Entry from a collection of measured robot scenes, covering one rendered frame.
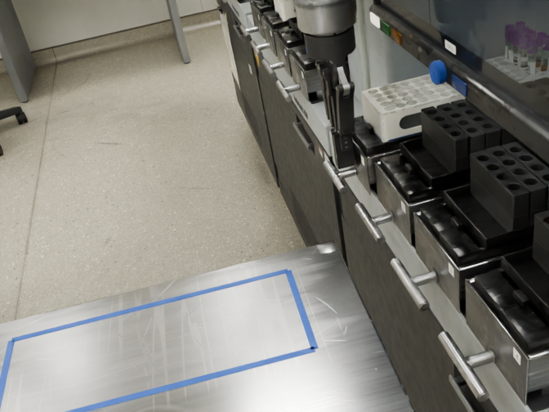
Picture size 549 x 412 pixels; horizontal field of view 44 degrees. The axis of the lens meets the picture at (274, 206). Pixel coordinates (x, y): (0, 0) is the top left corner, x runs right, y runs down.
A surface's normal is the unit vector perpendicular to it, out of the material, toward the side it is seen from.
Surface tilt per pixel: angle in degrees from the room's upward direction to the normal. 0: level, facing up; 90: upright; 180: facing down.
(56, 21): 90
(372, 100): 0
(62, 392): 0
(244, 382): 0
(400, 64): 90
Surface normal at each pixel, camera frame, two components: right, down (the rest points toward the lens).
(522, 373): -0.96, 0.26
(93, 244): -0.16, -0.83
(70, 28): 0.22, 0.50
